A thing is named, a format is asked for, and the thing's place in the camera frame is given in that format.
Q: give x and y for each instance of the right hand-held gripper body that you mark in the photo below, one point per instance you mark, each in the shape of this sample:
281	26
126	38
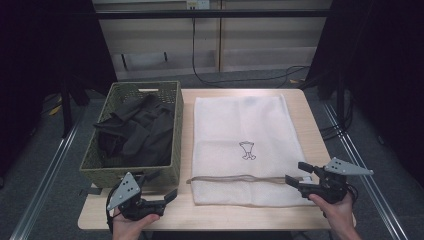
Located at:
331	186

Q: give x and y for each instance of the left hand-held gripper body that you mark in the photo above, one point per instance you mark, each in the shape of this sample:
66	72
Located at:
125	191

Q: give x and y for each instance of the dark cloth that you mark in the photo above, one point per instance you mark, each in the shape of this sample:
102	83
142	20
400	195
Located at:
146	133

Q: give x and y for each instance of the green woven basket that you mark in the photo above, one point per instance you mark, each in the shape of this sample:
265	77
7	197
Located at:
173	133

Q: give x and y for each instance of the white mesh laundry bag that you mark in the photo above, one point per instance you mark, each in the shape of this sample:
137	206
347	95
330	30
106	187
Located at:
246	120

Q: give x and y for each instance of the person's right hand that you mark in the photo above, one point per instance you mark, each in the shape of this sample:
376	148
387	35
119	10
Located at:
340	213

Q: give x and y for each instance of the person's left hand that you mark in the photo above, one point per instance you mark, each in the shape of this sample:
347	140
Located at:
128	230

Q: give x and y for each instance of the black metal stand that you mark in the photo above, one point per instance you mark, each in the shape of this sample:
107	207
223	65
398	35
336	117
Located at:
66	110
340	100

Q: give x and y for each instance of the black curtain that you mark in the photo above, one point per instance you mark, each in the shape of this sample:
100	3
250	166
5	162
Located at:
383	66
33	66

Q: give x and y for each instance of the black horizontal bar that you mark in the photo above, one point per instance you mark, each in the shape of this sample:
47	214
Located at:
213	13

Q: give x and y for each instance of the grey table bracket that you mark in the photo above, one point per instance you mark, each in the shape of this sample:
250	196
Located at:
91	191

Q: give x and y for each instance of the silver floor rail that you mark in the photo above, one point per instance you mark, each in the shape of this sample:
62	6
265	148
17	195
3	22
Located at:
366	186
46	180

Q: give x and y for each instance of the white wall outlet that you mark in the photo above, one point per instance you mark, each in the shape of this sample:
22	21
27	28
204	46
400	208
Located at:
198	4

